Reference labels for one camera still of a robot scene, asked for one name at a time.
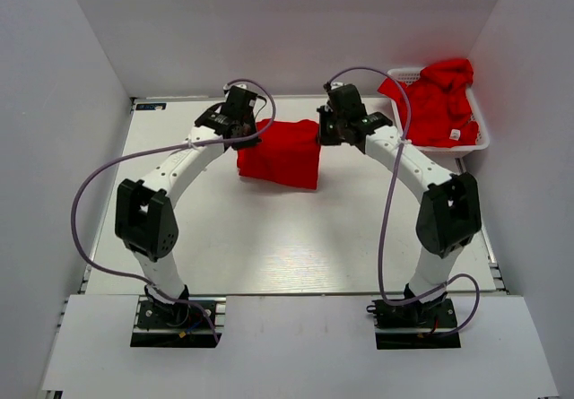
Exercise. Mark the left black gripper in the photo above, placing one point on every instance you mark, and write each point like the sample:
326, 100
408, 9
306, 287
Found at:
245, 143

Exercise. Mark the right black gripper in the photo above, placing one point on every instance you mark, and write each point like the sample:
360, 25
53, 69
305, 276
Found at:
326, 112

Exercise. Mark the red t shirt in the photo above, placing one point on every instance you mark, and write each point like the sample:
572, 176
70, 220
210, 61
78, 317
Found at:
288, 155

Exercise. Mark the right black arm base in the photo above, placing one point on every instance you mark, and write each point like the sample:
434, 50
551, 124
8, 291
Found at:
415, 326

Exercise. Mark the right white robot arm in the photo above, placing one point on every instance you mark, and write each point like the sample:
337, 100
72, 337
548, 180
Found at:
449, 214

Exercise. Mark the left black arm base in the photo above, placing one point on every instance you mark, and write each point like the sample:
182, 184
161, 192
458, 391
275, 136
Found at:
186, 328

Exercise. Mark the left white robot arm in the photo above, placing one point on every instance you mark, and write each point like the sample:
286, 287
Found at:
145, 219

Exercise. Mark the red t shirts in basket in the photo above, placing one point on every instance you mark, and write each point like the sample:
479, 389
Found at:
437, 105

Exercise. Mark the white plastic basket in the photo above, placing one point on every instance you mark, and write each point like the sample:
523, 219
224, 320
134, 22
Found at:
409, 75

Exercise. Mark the blue table label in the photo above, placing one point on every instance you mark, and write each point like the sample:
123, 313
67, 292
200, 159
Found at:
150, 106

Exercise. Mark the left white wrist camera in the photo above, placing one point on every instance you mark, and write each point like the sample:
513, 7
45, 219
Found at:
228, 86

